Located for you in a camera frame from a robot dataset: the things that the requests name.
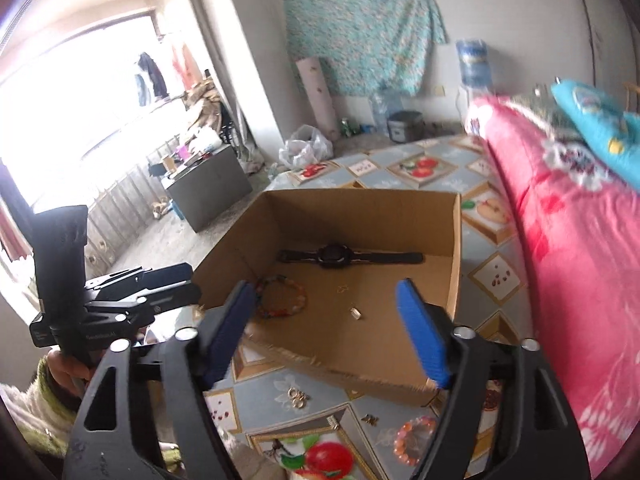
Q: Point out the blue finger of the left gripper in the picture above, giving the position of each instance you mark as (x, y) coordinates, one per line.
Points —
(162, 277)
(174, 296)

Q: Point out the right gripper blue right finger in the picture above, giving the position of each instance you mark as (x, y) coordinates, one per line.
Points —
(429, 328)

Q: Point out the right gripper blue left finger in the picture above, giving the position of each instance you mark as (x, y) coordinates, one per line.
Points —
(221, 331)

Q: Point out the gold linked rings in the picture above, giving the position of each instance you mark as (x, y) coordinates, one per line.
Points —
(297, 397)

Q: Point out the gold bar hair clip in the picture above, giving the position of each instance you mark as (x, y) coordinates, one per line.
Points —
(334, 423)

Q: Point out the person's left hand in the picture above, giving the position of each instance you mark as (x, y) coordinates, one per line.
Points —
(69, 373)

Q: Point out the grey cabinet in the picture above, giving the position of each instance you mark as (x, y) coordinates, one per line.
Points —
(208, 188)

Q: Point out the green fuzzy sleeve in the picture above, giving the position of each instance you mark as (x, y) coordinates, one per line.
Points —
(44, 413)

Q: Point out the gold butterfly brooch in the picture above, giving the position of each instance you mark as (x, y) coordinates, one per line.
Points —
(370, 420)

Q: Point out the brown cardboard box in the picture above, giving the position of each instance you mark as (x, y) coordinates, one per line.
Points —
(349, 332)

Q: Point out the black wrist watch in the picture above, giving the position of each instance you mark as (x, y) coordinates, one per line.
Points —
(338, 256)

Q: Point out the white plastic bag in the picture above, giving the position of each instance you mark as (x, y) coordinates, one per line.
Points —
(307, 146)

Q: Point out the pink floral quilt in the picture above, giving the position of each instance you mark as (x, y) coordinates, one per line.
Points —
(579, 228)

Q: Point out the hanging clothes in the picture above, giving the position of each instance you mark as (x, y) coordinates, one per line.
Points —
(170, 70)

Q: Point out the grey rice cooker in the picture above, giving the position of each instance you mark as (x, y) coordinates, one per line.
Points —
(406, 126)

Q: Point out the rolled pink mat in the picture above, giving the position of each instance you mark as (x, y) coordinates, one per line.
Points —
(319, 97)

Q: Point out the clear plastic bottle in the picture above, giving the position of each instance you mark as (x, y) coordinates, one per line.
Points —
(384, 103)

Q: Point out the blue water jug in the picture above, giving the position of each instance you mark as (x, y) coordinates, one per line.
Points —
(474, 63)

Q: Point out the blue cartoon pillow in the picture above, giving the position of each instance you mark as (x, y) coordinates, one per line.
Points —
(611, 133)

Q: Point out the teal floral wall cloth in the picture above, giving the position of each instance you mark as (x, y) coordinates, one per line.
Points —
(366, 45)

